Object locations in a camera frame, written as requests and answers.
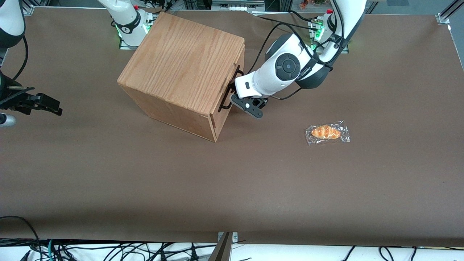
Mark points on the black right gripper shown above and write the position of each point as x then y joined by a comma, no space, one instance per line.
8,97

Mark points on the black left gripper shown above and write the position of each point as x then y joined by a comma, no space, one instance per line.
230,91

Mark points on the wooden drawer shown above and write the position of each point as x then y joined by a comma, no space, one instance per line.
230,78

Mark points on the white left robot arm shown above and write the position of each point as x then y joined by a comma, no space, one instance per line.
286,67

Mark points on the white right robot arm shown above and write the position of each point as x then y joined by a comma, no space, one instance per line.
127,18

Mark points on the wooden drawer cabinet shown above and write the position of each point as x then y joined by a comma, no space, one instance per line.
181,61

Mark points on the grey power strip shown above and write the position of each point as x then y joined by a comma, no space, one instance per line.
237,4

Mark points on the wrapped bread roll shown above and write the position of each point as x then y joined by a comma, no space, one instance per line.
325,132

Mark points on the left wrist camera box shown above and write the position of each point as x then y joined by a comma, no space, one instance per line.
250,108

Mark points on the aluminium frame corner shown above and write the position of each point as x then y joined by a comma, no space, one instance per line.
28,9
444,17

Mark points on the metal table bracket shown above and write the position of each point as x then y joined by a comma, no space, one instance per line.
225,246

